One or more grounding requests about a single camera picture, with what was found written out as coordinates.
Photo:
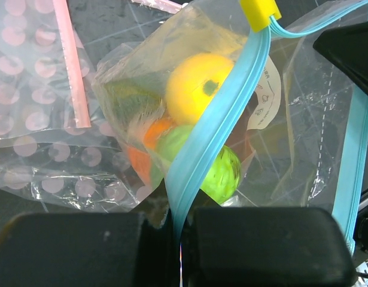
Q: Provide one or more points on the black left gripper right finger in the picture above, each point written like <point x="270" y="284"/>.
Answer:
<point x="265" y="246"/>

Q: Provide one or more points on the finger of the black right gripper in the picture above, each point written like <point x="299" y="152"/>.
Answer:
<point x="347" y="48"/>

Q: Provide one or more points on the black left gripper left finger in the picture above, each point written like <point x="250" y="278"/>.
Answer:
<point x="88" y="249"/>

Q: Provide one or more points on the bumpy green lime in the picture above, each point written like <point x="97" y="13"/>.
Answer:
<point x="223" y="177"/>

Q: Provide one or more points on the large orange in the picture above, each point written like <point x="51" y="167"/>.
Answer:
<point x="141" y="163"/>

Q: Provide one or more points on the small orange tangerine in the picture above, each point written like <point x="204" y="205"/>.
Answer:
<point x="156" y="130"/>

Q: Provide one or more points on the blue zipper clear bag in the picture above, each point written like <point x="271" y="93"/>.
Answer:
<point x="298" y="124"/>

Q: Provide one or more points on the dark green avocado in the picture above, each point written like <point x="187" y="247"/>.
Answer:
<point x="127" y="100"/>

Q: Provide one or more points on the yellow lemon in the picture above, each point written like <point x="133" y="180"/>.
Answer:
<point x="193" y="84"/>

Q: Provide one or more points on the pink zipper dotted bag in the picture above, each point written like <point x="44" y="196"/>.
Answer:
<point x="56" y="147"/>

